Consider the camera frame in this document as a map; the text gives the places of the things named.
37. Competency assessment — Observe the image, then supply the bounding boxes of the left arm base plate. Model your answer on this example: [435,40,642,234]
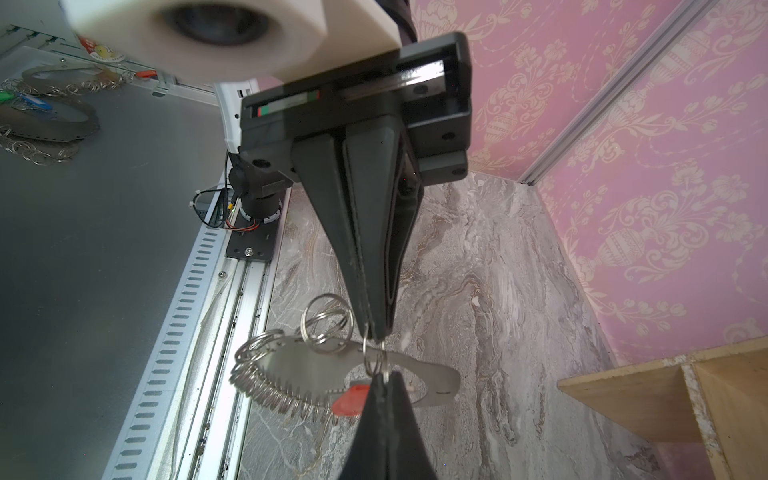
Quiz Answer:
[224,202,283,262]

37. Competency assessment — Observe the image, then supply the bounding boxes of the spare key ring plates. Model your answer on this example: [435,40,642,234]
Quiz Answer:
[1,62,135,166]

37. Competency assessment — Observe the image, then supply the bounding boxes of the red capped key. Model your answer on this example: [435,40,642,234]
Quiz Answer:
[331,383,370,417]

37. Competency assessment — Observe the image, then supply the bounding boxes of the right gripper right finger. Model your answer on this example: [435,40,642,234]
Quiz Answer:
[386,371,437,480]

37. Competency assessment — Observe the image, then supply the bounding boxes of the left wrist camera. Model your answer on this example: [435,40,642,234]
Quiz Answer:
[63,0,402,83]

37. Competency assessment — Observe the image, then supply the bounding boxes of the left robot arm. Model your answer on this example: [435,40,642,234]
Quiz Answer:
[238,32,472,341]

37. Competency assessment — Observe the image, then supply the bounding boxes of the wooden two-tier shelf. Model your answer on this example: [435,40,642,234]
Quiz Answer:
[558,338,767,479]

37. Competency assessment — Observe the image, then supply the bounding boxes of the metal key ring plate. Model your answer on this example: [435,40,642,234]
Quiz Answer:
[230,293,461,419]

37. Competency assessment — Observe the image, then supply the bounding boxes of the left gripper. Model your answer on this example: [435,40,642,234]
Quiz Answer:
[239,32,472,339]

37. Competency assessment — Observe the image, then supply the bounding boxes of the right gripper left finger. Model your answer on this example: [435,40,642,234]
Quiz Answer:
[339,374,387,479]

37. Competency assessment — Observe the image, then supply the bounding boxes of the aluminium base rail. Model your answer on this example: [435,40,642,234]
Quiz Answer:
[102,192,290,479]

